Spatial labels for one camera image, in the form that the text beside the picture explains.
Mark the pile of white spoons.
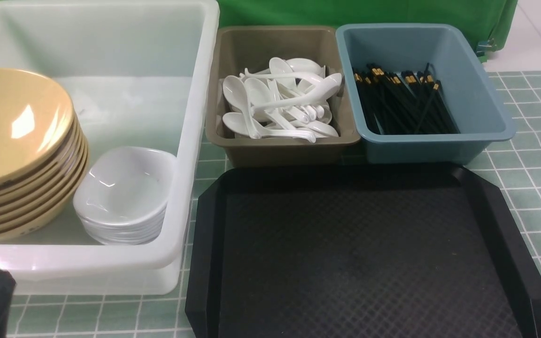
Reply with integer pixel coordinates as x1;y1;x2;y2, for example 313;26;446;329
217;57;343;144

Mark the bundle of black chopsticks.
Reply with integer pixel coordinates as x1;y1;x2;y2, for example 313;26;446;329
353;63;460;135

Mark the black chopstick gold band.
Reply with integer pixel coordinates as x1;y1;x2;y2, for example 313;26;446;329
414;77;441;134

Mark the green cloth backdrop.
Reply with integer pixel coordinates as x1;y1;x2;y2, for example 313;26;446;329
0;0;518;63

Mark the blue plastic chopstick bin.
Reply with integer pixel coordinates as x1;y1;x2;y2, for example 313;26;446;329
336;23;517;164

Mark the black plastic serving tray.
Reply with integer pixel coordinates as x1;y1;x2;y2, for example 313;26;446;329
185;163;541;338

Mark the large white plastic tub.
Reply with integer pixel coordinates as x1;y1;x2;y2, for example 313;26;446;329
0;0;219;295

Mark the stack of white dishes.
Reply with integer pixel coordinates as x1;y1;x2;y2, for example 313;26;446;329
73;146;178;246

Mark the stack of tan bowls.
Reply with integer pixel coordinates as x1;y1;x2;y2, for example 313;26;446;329
0;68;90;242

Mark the brown plastic spoon bin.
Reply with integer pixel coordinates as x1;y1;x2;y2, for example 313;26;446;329
205;26;360;168

